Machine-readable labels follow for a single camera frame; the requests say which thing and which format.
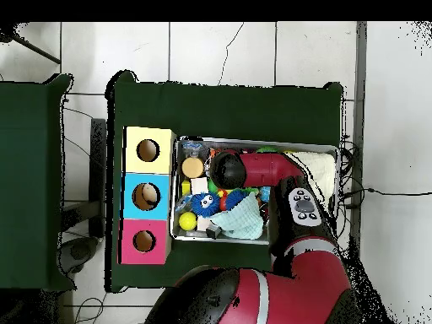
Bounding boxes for round wooden disc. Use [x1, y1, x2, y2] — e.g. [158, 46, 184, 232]
[181, 156, 205, 180]

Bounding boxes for blue fuzzy ball with eyes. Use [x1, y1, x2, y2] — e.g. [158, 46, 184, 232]
[191, 192, 221, 218]

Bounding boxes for clear mesh bin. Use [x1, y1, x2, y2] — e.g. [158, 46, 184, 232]
[170, 138, 341, 249]

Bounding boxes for cream waffle cloth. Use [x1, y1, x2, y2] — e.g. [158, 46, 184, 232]
[289, 151, 337, 205]

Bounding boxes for wooden box with three holes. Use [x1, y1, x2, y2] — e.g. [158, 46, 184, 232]
[118, 125, 176, 266]

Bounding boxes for yellow ball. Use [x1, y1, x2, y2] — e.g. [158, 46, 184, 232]
[178, 212, 197, 232]

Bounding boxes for mint green knit cloth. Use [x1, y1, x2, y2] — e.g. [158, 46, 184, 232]
[214, 195, 266, 240]

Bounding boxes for green cloth side table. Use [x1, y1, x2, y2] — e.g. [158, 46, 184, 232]
[0, 73, 75, 293]

